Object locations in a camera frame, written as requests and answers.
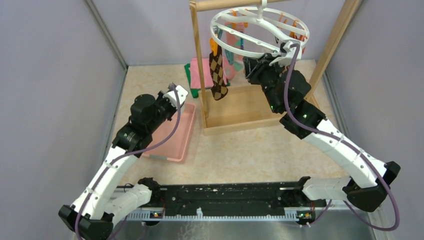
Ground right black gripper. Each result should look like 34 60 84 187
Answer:
244 53 287 114

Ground brown argyle sock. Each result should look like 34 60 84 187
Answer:
209 46 228 101

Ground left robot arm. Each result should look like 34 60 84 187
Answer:
58 86 188 240

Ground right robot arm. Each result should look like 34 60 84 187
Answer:
242 53 401 212

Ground wooden hanger rack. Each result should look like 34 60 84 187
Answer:
189 0 361 136

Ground pink patterned sock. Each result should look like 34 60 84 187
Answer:
224 21 245 81

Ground green folded cloth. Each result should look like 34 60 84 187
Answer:
184 63 201 99

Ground pink folded cloth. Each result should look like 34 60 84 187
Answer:
189 57 229 90

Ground pink plastic basket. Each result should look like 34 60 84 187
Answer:
141 103 196 163

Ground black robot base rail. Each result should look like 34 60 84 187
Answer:
138 177 327 217

